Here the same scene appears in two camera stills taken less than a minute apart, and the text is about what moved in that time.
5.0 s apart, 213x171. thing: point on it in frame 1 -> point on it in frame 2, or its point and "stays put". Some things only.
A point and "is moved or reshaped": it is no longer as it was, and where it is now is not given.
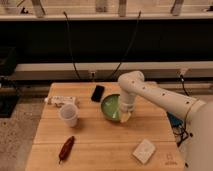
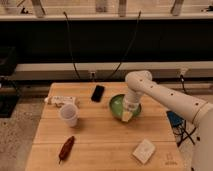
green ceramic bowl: (110, 107) is moved or reshaped
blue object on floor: (175, 121) stays put
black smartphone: (98, 93) stays put
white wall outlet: (92, 75) stays put
